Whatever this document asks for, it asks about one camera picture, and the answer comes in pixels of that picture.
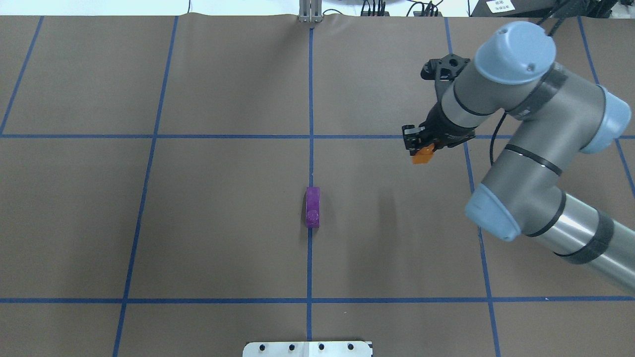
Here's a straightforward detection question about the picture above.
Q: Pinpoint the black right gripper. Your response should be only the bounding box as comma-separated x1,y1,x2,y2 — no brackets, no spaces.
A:
402,54,475,151

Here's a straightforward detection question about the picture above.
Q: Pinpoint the orange trapezoid block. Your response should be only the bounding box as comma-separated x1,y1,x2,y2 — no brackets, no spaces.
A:
411,145,435,165

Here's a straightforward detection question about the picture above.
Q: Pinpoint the purple trapezoid block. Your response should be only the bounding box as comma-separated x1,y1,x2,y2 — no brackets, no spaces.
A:
305,186,320,229

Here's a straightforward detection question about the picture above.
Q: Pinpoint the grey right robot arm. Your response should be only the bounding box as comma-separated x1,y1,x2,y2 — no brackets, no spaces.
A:
402,21,634,295

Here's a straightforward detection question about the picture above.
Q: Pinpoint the aluminium frame post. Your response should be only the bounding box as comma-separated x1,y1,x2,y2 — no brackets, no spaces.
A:
298,0,324,23

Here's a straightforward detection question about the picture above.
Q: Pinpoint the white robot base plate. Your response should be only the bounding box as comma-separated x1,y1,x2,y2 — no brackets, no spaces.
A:
242,341,374,357

